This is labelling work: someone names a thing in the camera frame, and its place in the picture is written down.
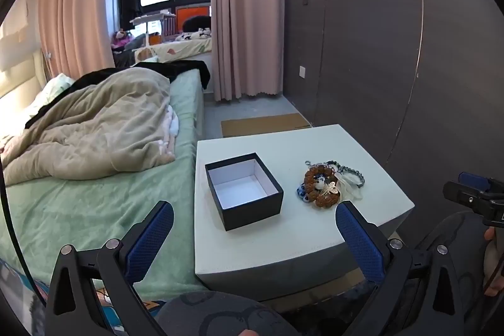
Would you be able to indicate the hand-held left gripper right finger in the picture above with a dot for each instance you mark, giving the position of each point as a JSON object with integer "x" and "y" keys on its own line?
{"x": 360, "y": 241}

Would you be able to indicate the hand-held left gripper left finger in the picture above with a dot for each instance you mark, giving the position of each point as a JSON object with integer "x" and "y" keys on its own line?
{"x": 151, "y": 237}

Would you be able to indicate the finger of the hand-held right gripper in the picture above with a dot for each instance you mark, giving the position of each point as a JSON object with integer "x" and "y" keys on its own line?
{"x": 472, "y": 179}
{"x": 460, "y": 192}

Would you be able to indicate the black square gift box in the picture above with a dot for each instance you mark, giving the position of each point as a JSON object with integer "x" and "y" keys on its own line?
{"x": 252, "y": 216}

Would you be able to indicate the person's right hand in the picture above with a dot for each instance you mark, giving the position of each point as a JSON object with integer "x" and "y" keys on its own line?
{"x": 494, "y": 273}

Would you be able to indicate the bed with green sheet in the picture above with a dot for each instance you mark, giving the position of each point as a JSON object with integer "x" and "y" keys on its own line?
{"x": 98, "y": 210}

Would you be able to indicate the white side table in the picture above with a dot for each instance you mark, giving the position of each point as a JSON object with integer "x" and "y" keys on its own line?
{"x": 354, "y": 147}

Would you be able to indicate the person's dark patterned trousers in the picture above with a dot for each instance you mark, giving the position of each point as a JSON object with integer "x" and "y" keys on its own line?
{"x": 220, "y": 316}

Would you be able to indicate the pink white printed blanket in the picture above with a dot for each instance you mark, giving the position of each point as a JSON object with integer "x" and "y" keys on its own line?
{"x": 171, "y": 125}

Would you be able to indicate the beige duvet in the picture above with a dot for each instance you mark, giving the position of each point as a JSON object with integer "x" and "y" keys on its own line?
{"x": 98, "y": 123}

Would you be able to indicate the flat brown cardboard sheet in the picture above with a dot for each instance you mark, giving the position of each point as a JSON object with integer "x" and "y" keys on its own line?
{"x": 264, "y": 125}

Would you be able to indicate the pale green pillow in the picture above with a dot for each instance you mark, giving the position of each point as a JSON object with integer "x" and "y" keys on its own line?
{"x": 59, "y": 84}

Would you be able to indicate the mattress with printed cover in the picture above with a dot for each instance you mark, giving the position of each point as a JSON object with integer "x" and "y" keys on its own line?
{"x": 177, "y": 49}

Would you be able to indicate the small orange box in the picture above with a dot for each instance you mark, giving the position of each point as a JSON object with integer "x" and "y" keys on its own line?
{"x": 155, "y": 39}

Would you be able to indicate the cream padded headboard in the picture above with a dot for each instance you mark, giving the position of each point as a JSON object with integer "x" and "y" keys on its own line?
{"x": 19, "y": 88}

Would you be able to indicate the pink plush toy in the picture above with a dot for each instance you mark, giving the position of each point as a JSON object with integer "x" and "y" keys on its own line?
{"x": 120, "y": 39}

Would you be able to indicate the black white plush toys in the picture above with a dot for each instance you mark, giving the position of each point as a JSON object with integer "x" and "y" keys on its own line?
{"x": 195, "y": 35}

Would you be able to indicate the white folding table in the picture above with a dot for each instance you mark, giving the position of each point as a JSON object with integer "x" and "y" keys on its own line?
{"x": 151, "y": 19}

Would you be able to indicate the black chair back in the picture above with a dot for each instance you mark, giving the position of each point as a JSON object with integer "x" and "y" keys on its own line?
{"x": 197, "y": 23}

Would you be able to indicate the orange window panel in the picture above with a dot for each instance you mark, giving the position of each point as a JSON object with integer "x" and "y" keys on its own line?
{"x": 193, "y": 12}

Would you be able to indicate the pink curtain beside headboard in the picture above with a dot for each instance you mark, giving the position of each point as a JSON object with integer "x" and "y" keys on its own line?
{"x": 75, "y": 5}

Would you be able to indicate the white wall socket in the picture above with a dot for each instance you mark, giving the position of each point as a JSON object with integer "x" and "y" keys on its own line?
{"x": 302, "y": 71}

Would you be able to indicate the pink curtain beside dark wall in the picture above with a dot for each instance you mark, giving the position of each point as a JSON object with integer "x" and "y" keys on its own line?
{"x": 248, "y": 5}

